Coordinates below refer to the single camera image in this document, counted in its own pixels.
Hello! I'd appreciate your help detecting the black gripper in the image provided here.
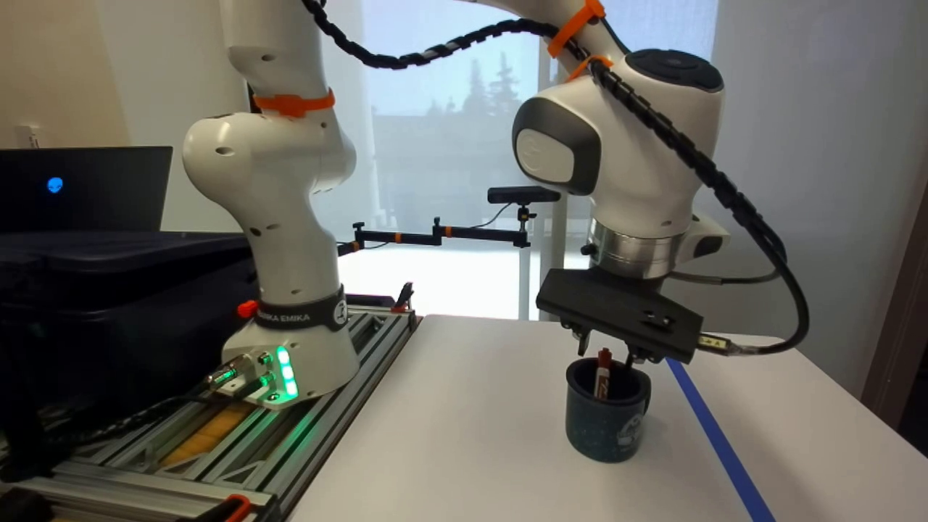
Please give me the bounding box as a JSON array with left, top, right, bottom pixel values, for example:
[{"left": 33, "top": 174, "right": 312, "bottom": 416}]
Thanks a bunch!
[{"left": 538, "top": 270, "right": 703, "bottom": 367}]

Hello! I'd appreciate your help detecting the red and grey marker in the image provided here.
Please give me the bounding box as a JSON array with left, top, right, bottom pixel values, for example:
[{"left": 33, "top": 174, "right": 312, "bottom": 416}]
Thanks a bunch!
[{"left": 592, "top": 348, "right": 612, "bottom": 399}]

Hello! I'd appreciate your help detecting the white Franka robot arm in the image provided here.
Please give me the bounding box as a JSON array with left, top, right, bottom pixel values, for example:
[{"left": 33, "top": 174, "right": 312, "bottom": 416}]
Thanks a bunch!
[{"left": 183, "top": 0, "right": 724, "bottom": 408}]

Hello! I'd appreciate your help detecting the dark green speckled mug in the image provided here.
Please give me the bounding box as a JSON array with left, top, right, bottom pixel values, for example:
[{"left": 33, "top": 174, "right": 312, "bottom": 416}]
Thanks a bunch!
[{"left": 565, "top": 360, "right": 654, "bottom": 463}]

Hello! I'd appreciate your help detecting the blue tape line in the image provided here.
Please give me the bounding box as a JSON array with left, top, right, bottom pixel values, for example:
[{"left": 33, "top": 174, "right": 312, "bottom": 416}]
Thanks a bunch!
[{"left": 670, "top": 360, "right": 776, "bottom": 522}]

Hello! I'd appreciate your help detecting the black equipment case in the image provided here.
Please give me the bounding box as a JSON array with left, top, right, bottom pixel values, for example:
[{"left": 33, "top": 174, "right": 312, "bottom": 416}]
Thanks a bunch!
[{"left": 0, "top": 231, "right": 258, "bottom": 477}]

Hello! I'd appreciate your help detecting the black computer monitor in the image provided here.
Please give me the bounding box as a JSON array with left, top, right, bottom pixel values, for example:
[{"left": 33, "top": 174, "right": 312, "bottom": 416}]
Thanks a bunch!
[{"left": 0, "top": 145, "right": 173, "bottom": 231}]

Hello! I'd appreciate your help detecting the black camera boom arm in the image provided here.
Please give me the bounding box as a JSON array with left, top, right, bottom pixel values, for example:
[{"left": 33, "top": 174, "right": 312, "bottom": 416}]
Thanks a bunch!
[{"left": 338, "top": 186, "right": 561, "bottom": 254}]

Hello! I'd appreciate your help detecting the aluminium mounting rail frame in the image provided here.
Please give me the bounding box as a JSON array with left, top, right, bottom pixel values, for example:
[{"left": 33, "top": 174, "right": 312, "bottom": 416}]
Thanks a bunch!
[{"left": 16, "top": 305, "right": 419, "bottom": 522}]

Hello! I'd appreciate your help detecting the black cable chain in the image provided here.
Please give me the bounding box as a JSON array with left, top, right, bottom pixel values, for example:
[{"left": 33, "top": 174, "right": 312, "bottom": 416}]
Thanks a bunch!
[{"left": 300, "top": 0, "right": 812, "bottom": 360}]

